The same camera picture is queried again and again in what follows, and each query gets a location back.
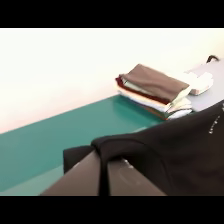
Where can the brown garment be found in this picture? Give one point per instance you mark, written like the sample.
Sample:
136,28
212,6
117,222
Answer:
156,81

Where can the white garment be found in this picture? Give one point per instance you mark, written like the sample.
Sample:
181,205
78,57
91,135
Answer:
201,83

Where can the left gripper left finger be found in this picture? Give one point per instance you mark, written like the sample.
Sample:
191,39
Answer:
80,176

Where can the black T-shirt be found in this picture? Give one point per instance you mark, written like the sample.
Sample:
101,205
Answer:
186,153

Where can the dark red garment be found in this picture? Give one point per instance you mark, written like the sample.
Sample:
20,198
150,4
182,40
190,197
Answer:
133,90

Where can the heap of clothes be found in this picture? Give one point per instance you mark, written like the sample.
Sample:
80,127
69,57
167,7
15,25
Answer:
166,108

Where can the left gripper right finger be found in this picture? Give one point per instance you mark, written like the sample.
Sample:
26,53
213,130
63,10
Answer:
130,181

